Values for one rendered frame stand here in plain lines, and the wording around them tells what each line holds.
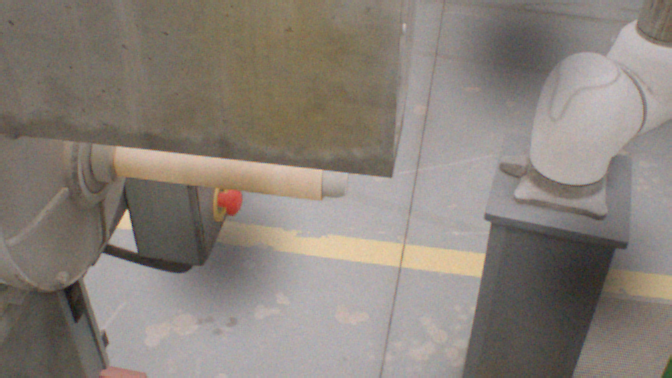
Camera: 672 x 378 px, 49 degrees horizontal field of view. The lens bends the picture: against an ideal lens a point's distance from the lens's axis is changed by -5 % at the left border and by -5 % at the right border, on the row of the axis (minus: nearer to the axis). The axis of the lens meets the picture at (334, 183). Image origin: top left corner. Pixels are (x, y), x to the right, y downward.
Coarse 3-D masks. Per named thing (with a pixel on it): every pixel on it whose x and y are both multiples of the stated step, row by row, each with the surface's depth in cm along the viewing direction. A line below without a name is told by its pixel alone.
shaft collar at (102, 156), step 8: (96, 144) 64; (96, 152) 64; (104, 152) 64; (112, 152) 64; (96, 160) 64; (104, 160) 64; (112, 160) 64; (96, 168) 65; (104, 168) 64; (112, 168) 65; (96, 176) 65; (104, 176) 65; (112, 176) 65; (120, 176) 67
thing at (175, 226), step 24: (144, 192) 95; (168, 192) 94; (192, 192) 94; (216, 192) 102; (144, 216) 98; (168, 216) 97; (192, 216) 96; (216, 216) 103; (144, 240) 101; (168, 240) 100; (192, 240) 99; (144, 264) 106; (168, 264) 108; (192, 264) 102
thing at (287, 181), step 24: (120, 168) 65; (144, 168) 64; (168, 168) 64; (192, 168) 64; (216, 168) 63; (240, 168) 63; (264, 168) 63; (288, 168) 63; (264, 192) 64; (288, 192) 63; (312, 192) 63
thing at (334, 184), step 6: (324, 174) 63; (330, 174) 63; (336, 174) 63; (342, 174) 63; (348, 174) 64; (324, 180) 62; (330, 180) 62; (336, 180) 62; (342, 180) 62; (348, 180) 64; (324, 186) 63; (330, 186) 62; (336, 186) 62; (342, 186) 62; (324, 192) 63; (330, 192) 63; (336, 192) 63; (342, 192) 63
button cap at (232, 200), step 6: (222, 192) 104; (228, 192) 103; (234, 192) 103; (240, 192) 104; (222, 198) 103; (228, 198) 102; (234, 198) 103; (240, 198) 104; (222, 204) 104; (228, 204) 102; (234, 204) 103; (240, 204) 105; (228, 210) 103; (234, 210) 103
